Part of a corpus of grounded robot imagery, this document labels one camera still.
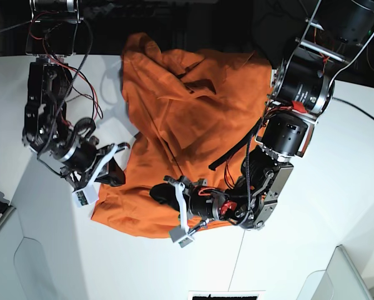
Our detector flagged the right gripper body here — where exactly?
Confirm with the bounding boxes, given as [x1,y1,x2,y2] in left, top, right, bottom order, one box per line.
[60,142,130,190]

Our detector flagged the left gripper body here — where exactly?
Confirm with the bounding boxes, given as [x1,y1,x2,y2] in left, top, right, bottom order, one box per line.
[164,176,227,233]

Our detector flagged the orange t-shirt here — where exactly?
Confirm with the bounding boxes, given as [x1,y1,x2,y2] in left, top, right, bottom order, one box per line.
[91,33,272,238]

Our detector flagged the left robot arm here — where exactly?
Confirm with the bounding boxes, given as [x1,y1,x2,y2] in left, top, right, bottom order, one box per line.
[150,1,374,242]

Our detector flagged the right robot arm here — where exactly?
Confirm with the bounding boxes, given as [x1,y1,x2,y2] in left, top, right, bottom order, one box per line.
[22,1,129,190]

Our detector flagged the black white printed card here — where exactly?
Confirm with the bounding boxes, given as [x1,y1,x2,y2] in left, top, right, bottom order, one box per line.
[187,291,265,300]

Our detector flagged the left clear acrylic panel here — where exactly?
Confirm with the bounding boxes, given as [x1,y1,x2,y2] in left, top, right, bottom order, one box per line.
[12,236,91,300]

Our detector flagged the clear acrylic panel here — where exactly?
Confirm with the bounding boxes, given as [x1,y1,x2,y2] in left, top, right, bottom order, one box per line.
[297,245,372,300]
[12,236,91,300]

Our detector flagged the right clear acrylic panel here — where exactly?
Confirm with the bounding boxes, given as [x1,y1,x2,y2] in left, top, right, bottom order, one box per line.
[297,245,372,300]

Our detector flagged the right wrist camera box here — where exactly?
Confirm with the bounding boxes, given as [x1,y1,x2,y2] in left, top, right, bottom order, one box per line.
[72,185,99,208]

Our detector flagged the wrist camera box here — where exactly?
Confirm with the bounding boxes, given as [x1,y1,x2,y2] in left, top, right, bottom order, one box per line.
[72,185,99,208]
[169,226,195,248]

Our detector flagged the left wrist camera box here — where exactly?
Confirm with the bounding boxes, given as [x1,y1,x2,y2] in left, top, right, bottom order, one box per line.
[169,226,195,248]

